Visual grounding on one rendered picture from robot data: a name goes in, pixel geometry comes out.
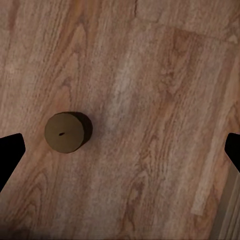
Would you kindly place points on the wood fireplace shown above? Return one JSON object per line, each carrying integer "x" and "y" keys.
{"x": 226, "y": 225}

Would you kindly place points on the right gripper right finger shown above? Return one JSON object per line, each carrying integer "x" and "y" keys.
{"x": 232, "y": 148}

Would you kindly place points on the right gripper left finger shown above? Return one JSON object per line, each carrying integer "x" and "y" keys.
{"x": 12, "y": 149}

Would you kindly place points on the pillar candle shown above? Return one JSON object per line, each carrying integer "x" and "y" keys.
{"x": 67, "y": 131}

